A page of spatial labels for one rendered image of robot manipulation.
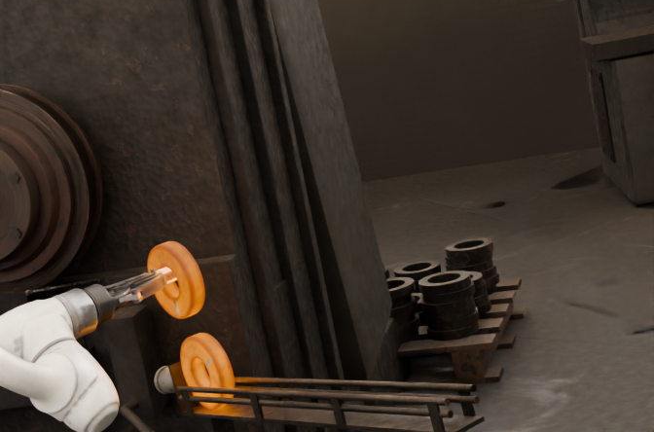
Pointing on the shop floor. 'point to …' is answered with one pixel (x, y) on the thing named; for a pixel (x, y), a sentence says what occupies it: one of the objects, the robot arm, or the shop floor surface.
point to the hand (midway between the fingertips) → (173, 271)
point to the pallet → (454, 311)
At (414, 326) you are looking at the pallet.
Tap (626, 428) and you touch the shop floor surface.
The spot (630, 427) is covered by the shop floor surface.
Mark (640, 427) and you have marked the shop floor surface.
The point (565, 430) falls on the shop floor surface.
